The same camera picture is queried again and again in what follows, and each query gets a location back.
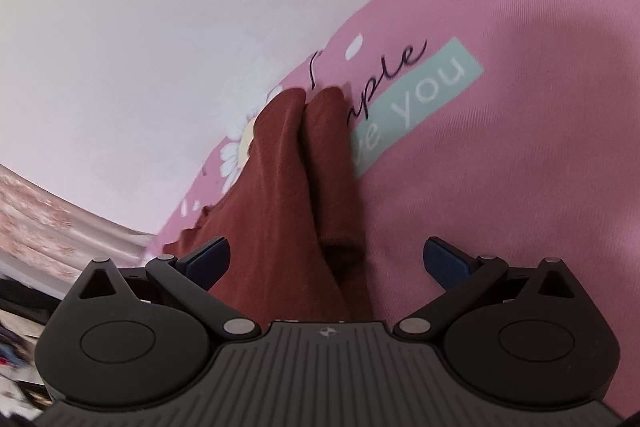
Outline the rust red knit sweater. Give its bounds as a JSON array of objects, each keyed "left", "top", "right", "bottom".
[{"left": 163, "top": 87, "right": 373, "bottom": 327}]

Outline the clothes rack with garments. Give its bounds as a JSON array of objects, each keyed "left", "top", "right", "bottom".
[{"left": 1, "top": 274, "right": 60, "bottom": 419}]

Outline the beige patterned curtain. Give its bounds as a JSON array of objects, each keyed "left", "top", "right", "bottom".
[{"left": 1, "top": 167, "right": 153, "bottom": 283}]

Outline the pink floral bed sheet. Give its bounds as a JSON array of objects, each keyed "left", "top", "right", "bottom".
[{"left": 154, "top": 0, "right": 639, "bottom": 413}]

